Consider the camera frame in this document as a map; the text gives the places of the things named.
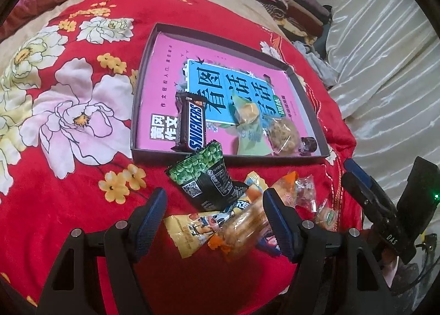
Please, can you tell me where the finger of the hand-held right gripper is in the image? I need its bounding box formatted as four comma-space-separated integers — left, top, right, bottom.
345, 159, 397, 212
341, 172, 392, 230

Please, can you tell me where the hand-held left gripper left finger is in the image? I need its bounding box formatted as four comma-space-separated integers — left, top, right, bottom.
36, 187, 168, 315

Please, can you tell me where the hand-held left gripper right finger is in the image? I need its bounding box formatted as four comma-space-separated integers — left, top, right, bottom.
263, 188, 393, 315

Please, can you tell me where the orange rice cracker packet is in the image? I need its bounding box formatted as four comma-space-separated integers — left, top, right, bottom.
207, 171, 300, 265

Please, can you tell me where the dark candy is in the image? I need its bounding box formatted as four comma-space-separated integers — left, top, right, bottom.
298, 136, 318, 158

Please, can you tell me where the green pea snack packet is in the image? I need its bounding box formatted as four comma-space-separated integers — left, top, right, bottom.
165, 141, 249, 212

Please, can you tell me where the clear crumbly pastry packet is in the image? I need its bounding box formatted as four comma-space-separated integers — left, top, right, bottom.
265, 116, 301, 158

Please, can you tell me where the light green pastry packet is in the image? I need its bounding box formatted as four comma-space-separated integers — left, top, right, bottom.
226, 90, 274, 158

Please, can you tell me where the brown chocolate bar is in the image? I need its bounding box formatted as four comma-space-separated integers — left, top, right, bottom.
171, 92, 209, 153

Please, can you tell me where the dark shallow cardboard tray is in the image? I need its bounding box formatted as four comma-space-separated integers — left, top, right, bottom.
131, 23, 330, 166

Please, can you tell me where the round green label cake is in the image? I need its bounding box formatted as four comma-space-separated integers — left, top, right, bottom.
314, 202, 340, 232

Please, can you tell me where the yellow cartoon snack packet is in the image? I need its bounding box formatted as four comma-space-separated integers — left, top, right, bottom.
163, 211, 227, 259

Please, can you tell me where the clear wrapped candy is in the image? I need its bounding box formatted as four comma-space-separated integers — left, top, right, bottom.
295, 177, 319, 214

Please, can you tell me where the small yellow snack packet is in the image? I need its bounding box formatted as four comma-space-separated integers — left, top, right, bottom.
243, 171, 270, 199

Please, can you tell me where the red floral blanket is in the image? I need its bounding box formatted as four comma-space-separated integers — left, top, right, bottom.
0, 0, 365, 312

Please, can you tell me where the light blue cloth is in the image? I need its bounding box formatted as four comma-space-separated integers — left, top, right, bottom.
292, 40, 340, 88

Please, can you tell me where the white satin curtain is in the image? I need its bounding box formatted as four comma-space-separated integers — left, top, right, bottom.
323, 0, 440, 206

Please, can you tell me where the pink book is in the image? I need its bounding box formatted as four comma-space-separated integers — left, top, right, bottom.
136, 31, 324, 158

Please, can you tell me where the pile of folded clothes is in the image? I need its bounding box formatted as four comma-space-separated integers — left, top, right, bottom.
246, 0, 335, 48

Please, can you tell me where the black cable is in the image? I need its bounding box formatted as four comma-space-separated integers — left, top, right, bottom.
411, 233, 439, 290

